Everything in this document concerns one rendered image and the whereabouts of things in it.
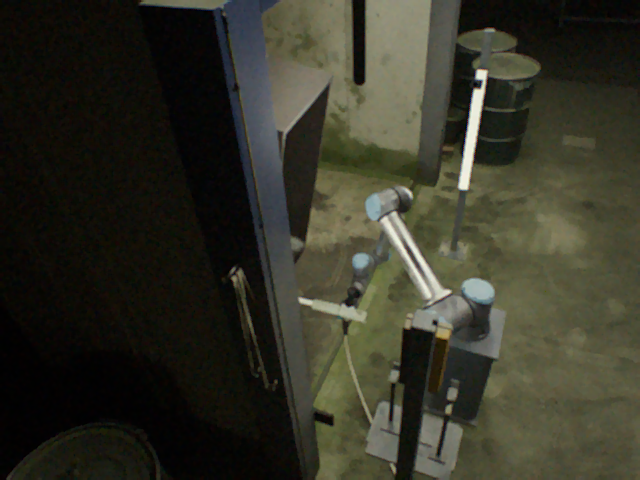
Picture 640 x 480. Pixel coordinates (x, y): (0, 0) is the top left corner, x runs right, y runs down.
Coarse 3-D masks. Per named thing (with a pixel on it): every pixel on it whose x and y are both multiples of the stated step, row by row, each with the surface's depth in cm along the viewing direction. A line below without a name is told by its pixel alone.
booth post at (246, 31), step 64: (192, 0) 95; (256, 0) 103; (192, 64) 100; (256, 64) 109; (192, 128) 111; (256, 128) 115; (192, 192) 125; (256, 256) 132; (256, 320) 153; (256, 384) 181
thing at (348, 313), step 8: (312, 304) 264; (320, 304) 264; (328, 304) 264; (328, 312) 264; (336, 312) 261; (344, 312) 259; (352, 312) 259; (360, 312) 257; (344, 320) 265; (360, 320) 259; (344, 328) 270
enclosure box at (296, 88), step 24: (288, 72) 225; (312, 72) 229; (288, 96) 210; (312, 96) 213; (288, 120) 196; (312, 120) 252; (288, 144) 267; (312, 144) 261; (288, 168) 277; (312, 168) 272; (288, 192) 289; (312, 192) 283; (288, 216) 302
